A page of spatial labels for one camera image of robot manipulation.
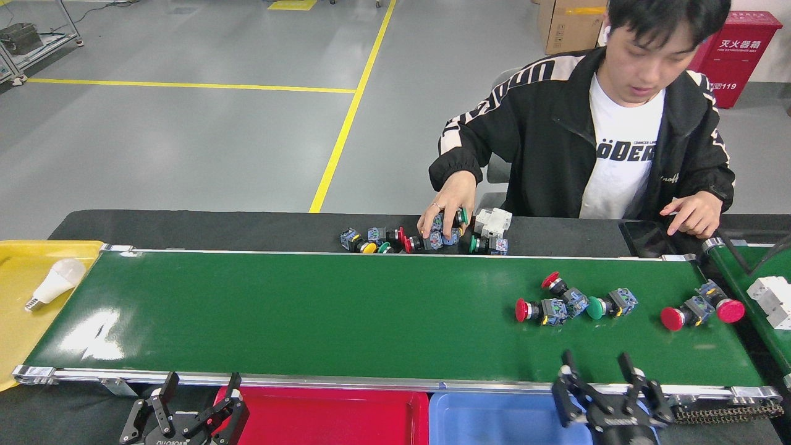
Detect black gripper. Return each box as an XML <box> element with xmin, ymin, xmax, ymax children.
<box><xmin>121</xmin><ymin>371</ymin><xmax>250</xmax><ymax>445</ymax></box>
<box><xmin>552</xmin><ymin>350</ymin><xmax>675</xmax><ymax>445</ymax></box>

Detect long green conveyor belt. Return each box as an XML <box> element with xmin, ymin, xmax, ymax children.
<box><xmin>12</xmin><ymin>244</ymin><xmax>784</xmax><ymax>402</ymax></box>

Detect green feeder conveyor belt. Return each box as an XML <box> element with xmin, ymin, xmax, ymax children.
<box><xmin>701</xmin><ymin>237</ymin><xmax>791</xmax><ymax>390</ymax></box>

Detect yellow plastic tray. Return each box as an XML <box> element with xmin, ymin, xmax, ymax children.
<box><xmin>0</xmin><ymin>240</ymin><xmax>104</xmax><ymax>392</ymax></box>

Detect person's left hand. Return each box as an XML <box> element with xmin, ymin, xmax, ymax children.
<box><xmin>659</xmin><ymin>190</ymin><xmax>724</xmax><ymax>239</ymax></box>

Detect person's right hand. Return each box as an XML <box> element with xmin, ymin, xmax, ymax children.
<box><xmin>417</xmin><ymin>170</ymin><xmax>478</xmax><ymax>240</ymax></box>

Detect blue plastic bin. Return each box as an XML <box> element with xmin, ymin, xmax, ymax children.
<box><xmin>428</xmin><ymin>391</ymin><xmax>662</xmax><ymax>445</ymax></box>

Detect red plastic bin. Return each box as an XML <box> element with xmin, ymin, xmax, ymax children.
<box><xmin>213</xmin><ymin>386</ymin><xmax>430</xmax><ymax>445</ymax></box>

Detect black keypad controller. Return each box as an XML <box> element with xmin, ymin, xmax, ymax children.
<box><xmin>620</xmin><ymin>219</ymin><xmax>679</xmax><ymax>258</ymax></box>

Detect white light bulb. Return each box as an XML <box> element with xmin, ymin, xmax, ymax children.
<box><xmin>25</xmin><ymin>258</ymin><xmax>87</xmax><ymax>312</ymax></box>

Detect person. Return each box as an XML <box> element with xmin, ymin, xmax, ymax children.
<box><xmin>417</xmin><ymin>0</ymin><xmax>736</xmax><ymax>240</ymax></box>

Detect grey office chair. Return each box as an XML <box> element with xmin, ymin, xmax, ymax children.
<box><xmin>475</xmin><ymin>67</ymin><xmax>523</xmax><ymax>214</ymax></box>

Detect red fire extinguisher box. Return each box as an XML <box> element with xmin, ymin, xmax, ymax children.
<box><xmin>687</xmin><ymin>11</ymin><xmax>783</xmax><ymax>109</ymax></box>

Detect cardboard box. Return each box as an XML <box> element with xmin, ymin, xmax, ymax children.
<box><xmin>538</xmin><ymin>0</ymin><xmax>609</xmax><ymax>55</ymax></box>

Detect dark grey machine box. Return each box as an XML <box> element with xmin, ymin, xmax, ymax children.
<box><xmin>0</xmin><ymin>23</ymin><xmax>43</xmax><ymax>56</ymax></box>

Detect black drive chain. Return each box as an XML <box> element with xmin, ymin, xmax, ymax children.
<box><xmin>674</xmin><ymin>402</ymin><xmax>784</xmax><ymax>425</ymax></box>

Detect black V-shaped guide bracket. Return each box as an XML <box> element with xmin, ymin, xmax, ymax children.
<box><xmin>717</xmin><ymin>230</ymin><xmax>791</xmax><ymax>276</ymax></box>

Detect yellow push button switch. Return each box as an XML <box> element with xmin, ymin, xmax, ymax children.
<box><xmin>340</xmin><ymin>227</ymin><xmax>378</xmax><ymax>255</ymax></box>

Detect metal frame cart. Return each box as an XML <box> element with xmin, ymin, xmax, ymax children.
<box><xmin>0</xmin><ymin>0</ymin><xmax>84</xmax><ymax>86</ymax></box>

